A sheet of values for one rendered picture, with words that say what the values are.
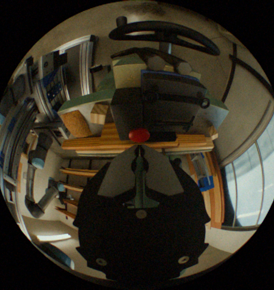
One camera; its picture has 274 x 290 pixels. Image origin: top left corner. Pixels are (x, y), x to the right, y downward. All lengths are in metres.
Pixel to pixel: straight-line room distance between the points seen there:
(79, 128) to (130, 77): 0.23
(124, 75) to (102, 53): 1.01
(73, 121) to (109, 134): 0.13
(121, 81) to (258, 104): 1.39
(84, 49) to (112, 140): 0.88
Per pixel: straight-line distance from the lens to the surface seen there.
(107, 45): 1.14
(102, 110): 0.24
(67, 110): 0.32
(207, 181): 1.11
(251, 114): 1.43
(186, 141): 0.37
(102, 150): 0.36
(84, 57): 0.98
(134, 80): 0.15
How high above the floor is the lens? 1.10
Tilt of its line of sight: 30 degrees down
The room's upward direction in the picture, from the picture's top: 178 degrees clockwise
